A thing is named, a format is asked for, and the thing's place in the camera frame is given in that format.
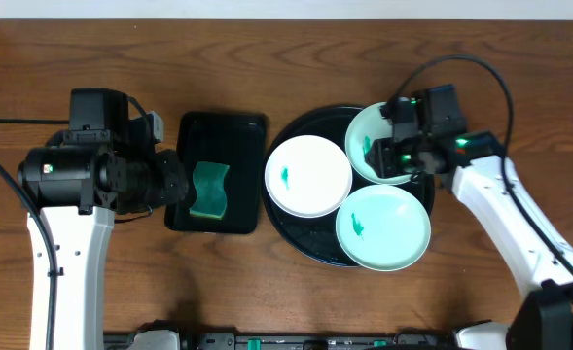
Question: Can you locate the green sponge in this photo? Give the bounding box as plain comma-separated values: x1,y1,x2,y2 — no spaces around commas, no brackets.
189,161,230,220

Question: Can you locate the mint green plate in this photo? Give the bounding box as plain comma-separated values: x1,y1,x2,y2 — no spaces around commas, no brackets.
336,185,432,272
344,102,410,186

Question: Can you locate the white plate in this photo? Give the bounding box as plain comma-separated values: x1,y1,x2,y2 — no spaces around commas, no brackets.
264,135,353,219

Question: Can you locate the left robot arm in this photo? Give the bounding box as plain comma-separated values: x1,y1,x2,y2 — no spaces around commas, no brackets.
18,146,188,349

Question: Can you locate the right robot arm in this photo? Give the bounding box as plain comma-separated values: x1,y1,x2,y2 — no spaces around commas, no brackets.
364,131,573,349

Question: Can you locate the black rectangular tray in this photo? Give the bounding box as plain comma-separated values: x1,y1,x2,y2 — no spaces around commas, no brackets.
164,112,266,234

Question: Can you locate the black round tray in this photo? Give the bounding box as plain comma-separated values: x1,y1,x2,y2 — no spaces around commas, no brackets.
263,105,435,267

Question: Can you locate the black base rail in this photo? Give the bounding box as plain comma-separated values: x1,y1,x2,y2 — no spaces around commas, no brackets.
103,320,458,350

